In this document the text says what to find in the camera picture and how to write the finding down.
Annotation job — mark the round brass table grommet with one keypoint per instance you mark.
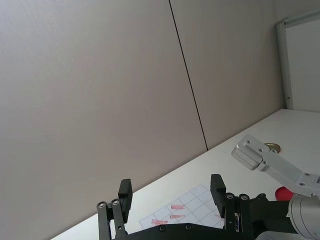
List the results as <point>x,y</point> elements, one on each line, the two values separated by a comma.
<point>275,147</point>

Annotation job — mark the white grid paper, red marks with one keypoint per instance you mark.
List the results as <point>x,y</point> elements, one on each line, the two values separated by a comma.
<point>195,203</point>

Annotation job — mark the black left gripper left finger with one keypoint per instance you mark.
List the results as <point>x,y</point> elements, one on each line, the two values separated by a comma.
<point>124,200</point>

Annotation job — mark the white board with grey frame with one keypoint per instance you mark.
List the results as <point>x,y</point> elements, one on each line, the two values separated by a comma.
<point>303,67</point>

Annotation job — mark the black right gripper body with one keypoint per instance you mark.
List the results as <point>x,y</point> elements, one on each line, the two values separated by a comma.
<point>270,215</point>

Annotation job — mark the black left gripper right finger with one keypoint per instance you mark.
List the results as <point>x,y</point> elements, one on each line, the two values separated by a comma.
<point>218,193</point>

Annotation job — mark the red round disc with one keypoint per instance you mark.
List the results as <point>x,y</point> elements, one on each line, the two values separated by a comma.
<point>282,193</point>

